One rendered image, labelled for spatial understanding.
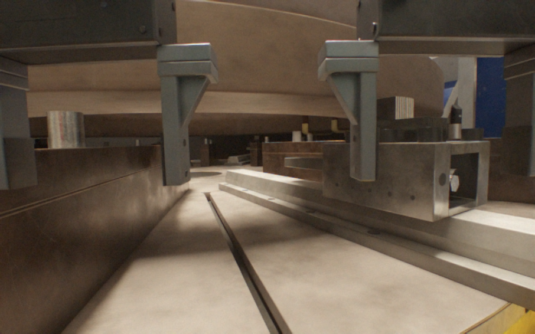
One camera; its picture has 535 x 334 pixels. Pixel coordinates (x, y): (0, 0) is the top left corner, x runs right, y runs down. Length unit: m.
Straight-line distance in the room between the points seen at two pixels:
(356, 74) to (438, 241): 0.78
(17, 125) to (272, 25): 0.81
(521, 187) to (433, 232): 1.17
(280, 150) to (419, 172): 1.76
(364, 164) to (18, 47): 0.26
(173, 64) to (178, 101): 0.03
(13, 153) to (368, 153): 0.27
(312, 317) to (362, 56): 0.55
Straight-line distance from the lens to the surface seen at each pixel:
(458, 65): 6.71
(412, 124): 0.99
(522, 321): 1.12
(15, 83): 0.29
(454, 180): 0.94
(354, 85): 0.22
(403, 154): 0.87
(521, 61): 0.30
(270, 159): 2.54
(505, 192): 2.06
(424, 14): 0.23
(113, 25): 0.23
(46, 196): 0.66
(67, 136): 0.83
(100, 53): 0.25
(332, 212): 1.21
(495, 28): 0.26
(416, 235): 0.98
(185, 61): 0.21
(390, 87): 1.30
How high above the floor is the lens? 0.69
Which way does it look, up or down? 5 degrees down
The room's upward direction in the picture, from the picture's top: 1 degrees counter-clockwise
